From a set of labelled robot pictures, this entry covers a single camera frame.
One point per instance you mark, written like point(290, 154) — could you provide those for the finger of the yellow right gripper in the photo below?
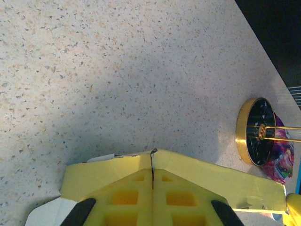
point(294, 207)

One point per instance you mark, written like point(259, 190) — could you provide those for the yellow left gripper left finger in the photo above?
point(124, 197)

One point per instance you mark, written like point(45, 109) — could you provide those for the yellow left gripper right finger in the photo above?
point(181, 197)

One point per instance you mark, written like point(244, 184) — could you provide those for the gold stand black marble base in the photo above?
point(241, 131)

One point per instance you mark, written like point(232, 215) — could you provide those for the yellow paper box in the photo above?
point(105, 171)

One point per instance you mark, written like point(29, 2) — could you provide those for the purple berry candy bag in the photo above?
point(282, 164)

